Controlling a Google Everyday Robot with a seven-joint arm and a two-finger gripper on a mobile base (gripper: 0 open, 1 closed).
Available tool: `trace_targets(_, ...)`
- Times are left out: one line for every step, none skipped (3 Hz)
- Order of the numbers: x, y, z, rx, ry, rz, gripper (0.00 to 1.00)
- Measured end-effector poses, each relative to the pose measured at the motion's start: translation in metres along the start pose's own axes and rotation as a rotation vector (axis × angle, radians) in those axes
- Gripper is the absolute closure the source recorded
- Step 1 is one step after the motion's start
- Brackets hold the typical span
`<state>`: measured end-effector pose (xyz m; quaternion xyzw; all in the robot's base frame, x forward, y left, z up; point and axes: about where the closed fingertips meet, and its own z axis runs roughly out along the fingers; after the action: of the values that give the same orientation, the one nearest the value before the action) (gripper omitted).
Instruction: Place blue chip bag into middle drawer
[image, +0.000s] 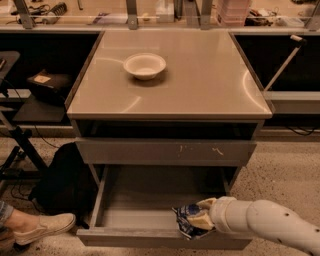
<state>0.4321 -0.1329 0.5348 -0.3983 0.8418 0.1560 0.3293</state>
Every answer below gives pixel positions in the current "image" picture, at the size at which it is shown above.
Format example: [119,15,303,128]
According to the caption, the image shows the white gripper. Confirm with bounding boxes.
[187,196,251,234]

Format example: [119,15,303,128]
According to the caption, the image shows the blue chip bag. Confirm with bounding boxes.
[172,203,215,240]

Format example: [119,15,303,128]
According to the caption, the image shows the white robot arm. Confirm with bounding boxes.
[187,196,320,256]

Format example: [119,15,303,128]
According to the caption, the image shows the open grey middle drawer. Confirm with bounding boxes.
[77,166,252,250]

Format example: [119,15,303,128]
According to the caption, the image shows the grey drawer cabinet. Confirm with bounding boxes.
[67,29,272,185]

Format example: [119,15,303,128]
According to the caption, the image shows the closed grey top drawer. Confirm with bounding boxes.
[76,138,256,167]

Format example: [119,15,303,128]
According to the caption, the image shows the black backpack on floor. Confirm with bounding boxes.
[28,142,98,229]

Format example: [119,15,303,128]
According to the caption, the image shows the beige slip-on shoe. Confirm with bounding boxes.
[14,213,76,245]

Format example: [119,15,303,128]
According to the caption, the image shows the white paper bowl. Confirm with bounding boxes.
[123,53,166,80]

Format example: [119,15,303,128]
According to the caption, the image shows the person's leg in jeans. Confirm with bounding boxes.
[0,201,39,233]

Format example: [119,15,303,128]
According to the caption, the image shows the black box with label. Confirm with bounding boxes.
[26,70,73,106]

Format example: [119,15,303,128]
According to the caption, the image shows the white leaning stick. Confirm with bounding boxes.
[264,35,306,91]

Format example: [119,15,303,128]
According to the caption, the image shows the black stand legs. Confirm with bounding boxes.
[0,113,47,181]

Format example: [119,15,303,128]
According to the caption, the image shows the pink plastic container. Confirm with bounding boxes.
[216,0,251,27]

